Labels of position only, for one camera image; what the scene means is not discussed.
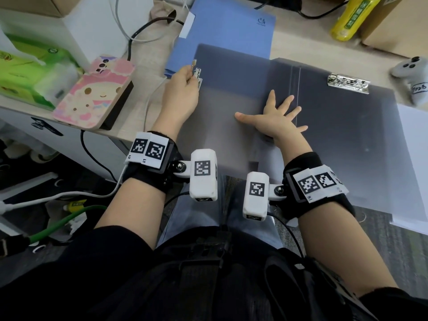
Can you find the large cardboard box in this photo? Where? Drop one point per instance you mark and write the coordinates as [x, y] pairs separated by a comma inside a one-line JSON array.
[[33, 4]]

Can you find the person's left leg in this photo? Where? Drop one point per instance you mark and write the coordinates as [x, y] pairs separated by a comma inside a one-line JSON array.
[[187, 213]]

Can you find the yellow drink bottle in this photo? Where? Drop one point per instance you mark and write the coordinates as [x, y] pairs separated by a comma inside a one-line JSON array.
[[354, 16]]

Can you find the gray translucent clip folder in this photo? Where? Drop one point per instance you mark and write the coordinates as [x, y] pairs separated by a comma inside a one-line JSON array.
[[351, 137]]

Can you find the white game controller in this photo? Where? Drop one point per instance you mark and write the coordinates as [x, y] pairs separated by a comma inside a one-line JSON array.
[[414, 76]]

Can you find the pink cartoon phone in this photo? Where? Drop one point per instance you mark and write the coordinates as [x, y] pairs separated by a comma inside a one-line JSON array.
[[90, 93]]

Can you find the person's left hand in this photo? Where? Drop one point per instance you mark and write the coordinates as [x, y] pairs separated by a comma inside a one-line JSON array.
[[180, 96]]

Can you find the cardboard box black logo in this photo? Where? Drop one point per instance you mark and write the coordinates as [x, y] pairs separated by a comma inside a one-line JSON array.
[[401, 30]]

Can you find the stack of white papers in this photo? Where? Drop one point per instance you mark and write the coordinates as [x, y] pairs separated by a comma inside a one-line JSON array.
[[419, 137]]

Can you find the person's black shirt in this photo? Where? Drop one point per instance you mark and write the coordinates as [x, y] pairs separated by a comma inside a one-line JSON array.
[[67, 274]]

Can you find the gray blue folder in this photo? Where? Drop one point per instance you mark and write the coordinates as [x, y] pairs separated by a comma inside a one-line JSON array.
[[227, 26]]

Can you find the person's leg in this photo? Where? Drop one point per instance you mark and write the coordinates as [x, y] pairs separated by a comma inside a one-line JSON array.
[[254, 230], [187, 213]]

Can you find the black power bank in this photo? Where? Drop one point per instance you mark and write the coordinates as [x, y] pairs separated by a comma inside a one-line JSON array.
[[120, 106]]

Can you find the person's right hand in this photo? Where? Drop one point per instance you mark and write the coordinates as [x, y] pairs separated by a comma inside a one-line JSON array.
[[277, 127]]

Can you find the green tissue pack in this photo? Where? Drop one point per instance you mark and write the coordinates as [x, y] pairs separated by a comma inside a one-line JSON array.
[[33, 73]]

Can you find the person's right forearm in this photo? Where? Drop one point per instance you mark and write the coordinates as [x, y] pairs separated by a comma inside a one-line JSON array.
[[341, 250]]

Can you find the person's right leg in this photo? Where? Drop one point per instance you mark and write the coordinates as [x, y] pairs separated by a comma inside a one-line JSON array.
[[254, 230]]

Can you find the black chest harness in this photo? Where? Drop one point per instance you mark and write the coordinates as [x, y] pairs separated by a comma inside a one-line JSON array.
[[217, 280]]

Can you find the black power strip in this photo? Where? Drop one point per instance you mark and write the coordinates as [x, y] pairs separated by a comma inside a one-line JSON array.
[[284, 3]]

